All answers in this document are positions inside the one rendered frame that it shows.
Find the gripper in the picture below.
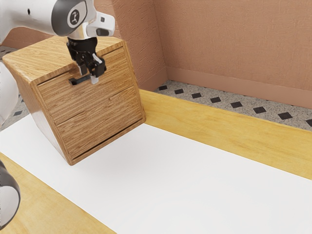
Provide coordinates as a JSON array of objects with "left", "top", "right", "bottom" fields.
[{"left": 66, "top": 36, "right": 107, "bottom": 85}]

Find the wooden cabinet with drawers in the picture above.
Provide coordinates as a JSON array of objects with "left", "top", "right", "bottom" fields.
[{"left": 1, "top": 36, "right": 147, "bottom": 167}]

